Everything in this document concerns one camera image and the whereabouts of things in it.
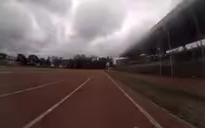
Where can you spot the dark roofed grandstand building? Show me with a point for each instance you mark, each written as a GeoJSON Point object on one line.
{"type": "Point", "coordinates": [190, 30]}

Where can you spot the row of trees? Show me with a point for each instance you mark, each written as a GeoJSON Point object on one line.
{"type": "Point", "coordinates": [86, 62]}

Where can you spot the low pale buildings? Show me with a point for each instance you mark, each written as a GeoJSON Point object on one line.
{"type": "Point", "coordinates": [3, 58]}

